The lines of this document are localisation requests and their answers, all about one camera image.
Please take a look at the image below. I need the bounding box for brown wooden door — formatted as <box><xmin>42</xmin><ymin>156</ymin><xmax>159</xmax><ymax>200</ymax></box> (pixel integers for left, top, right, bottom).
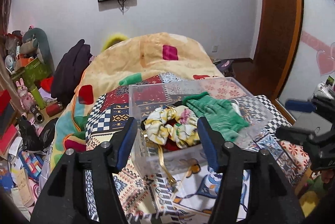
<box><xmin>252</xmin><ymin>0</ymin><xmax>305</xmax><ymax>102</ymax></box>

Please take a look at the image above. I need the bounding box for pink rabbit toy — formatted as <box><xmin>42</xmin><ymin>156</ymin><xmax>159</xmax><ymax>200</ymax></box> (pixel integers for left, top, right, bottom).
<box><xmin>16</xmin><ymin>78</ymin><xmax>35</xmax><ymax>111</ymax></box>

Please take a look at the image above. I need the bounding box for red cylinder can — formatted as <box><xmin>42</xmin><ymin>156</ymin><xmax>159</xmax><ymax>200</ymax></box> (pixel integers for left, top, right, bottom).
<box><xmin>46</xmin><ymin>102</ymin><xmax>64</xmax><ymax>117</ymax></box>

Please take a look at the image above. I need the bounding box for beige patchwork quilt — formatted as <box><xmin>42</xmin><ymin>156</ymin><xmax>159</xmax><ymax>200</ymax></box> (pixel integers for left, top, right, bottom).
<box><xmin>50</xmin><ymin>33</ymin><xmax>223</xmax><ymax>169</ymax></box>

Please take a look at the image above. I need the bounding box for clear plastic storage box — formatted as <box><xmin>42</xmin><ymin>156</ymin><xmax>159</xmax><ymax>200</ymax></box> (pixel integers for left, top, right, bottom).
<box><xmin>129</xmin><ymin>77</ymin><xmax>273</xmax><ymax>177</ymax></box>

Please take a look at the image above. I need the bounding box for red box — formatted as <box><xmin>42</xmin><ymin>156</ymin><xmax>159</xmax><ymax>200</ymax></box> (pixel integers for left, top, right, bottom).
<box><xmin>0</xmin><ymin>90</ymin><xmax>11</xmax><ymax>115</ymax></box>

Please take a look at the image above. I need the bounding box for grey backpack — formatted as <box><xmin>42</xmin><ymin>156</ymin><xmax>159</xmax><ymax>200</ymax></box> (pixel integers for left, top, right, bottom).
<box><xmin>215</xmin><ymin>59</ymin><xmax>235</xmax><ymax>77</ymax></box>

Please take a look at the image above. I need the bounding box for green gift box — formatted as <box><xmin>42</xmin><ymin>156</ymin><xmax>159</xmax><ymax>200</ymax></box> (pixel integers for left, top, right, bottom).
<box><xmin>11</xmin><ymin>58</ymin><xmax>52</xmax><ymax>88</ymax></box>

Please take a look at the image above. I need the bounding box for gold ribbon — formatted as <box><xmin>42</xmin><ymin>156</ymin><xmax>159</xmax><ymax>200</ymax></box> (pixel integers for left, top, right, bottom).
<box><xmin>157</xmin><ymin>145</ymin><xmax>177</xmax><ymax>191</ymax></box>

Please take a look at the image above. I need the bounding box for yellow green fuzzy pillow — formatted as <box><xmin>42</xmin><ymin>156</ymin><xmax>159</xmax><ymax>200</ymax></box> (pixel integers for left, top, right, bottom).
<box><xmin>101</xmin><ymin>33</ymin><xmax>128</xmax><ymax>52</ymax></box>

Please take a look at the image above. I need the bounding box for wall power socket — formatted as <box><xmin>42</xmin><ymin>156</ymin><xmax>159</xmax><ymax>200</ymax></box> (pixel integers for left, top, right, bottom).
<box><xmin>212</xmin><ymin>45</ymin><xmax>218</xmax><ymax>53</ymax></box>

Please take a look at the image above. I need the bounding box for pink heart wall sticker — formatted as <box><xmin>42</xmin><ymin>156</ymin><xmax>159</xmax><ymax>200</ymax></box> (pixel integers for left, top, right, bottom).
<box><xmin>300</xmin><ymin>31</ymin><xmax>334</xmax><ymax>76</ymax></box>

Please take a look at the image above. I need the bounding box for green knitted glove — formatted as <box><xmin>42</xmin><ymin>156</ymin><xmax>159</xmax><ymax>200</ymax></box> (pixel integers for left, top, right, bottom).
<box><xmin>182</xmin><ymin>91</ymin><xmax>249</xmax><ymax>142</ymax></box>

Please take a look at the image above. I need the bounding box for striped red curtain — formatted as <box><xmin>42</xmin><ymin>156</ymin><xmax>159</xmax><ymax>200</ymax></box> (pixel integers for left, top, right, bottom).
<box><xmin>1</xmin><ymin>0</ymin><xmax>15</xmax><ymax>100</ymax></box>

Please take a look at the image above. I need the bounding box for grey green plush toy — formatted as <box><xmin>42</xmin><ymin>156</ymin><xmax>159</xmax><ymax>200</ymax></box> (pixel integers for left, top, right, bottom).
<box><xmin>19</xmin><ymin>27</ymin><xmax>54</xmax><ymax>71</ymax></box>

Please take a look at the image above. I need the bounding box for yellow floral scrunchie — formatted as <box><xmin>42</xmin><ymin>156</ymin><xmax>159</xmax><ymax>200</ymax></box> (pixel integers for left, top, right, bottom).
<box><xmin>141</xmin><ymin>105</ymin><xmax>200</xmax><ymax>149</ymax></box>

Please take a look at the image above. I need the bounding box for dark purple jacket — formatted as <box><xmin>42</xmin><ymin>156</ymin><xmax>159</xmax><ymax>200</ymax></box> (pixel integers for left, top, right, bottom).
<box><xmin>50</xmin><ymin>39</ymin><xmax>92</xmax><ymax>107</ymax></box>

